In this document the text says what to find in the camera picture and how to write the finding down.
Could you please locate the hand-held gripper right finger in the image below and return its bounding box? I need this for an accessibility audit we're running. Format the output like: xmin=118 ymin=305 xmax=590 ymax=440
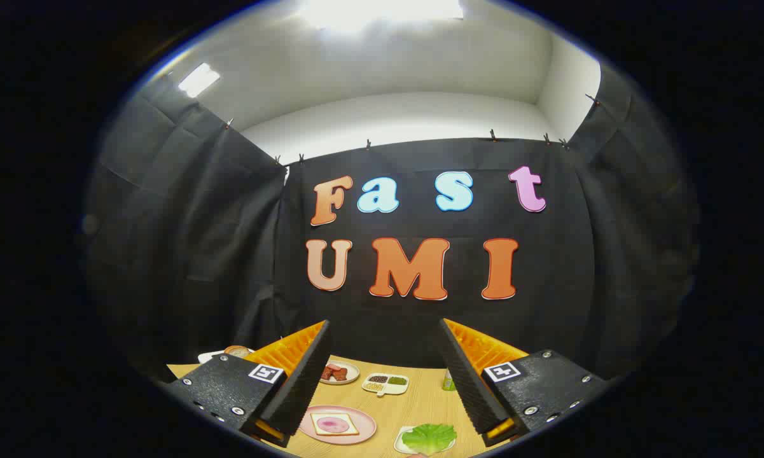
xmin=439 ymin=318 xmax=611 ymax=448

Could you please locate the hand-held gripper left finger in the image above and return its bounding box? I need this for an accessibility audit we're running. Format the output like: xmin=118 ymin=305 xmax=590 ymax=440
xmin=165 ymin=320 xmax=331 ymax=448

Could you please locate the green lettuce leaf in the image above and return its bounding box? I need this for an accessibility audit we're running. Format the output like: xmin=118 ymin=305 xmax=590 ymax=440
xmin=402 ymin=424 xmax=457 ymax=455

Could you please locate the white round plate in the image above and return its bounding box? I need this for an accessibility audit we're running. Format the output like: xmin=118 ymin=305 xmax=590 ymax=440
xmin=319 ymin=361 xmax=361 ymax=385

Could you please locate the bread slice under ham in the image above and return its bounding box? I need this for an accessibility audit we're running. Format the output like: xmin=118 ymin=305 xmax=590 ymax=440
xmin=310 ymin=413 xmax=361 ymax=437

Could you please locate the pink round plate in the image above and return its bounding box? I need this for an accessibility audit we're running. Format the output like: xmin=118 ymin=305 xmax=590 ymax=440
xmin=298 ymin=405 xmax=377 ymax=445

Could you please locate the white divided dish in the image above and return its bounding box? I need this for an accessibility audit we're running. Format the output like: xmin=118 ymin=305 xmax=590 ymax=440
xmin=361 ymin=373 xmax=410 ymax=397

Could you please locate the white rounded square dish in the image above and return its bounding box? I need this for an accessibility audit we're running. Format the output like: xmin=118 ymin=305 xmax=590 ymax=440
xmin=393 ymin=425 xmax=457 ymax=455

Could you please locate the cream toaster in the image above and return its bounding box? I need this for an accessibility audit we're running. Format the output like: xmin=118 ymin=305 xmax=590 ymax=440
xmin=197 ymin=349 xmax=255 ymax=364

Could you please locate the black backdrop cloth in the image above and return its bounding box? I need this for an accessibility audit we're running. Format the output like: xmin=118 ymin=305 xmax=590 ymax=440
xmin=83 ymin=60 xmax=700 ymax=382

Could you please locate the ceiling light panel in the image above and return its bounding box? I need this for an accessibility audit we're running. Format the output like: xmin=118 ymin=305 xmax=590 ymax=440
xmin=178 ymin=62 xmax=221 ymax=99
xmin=299 ymin=0 xmax=465 ymax=29

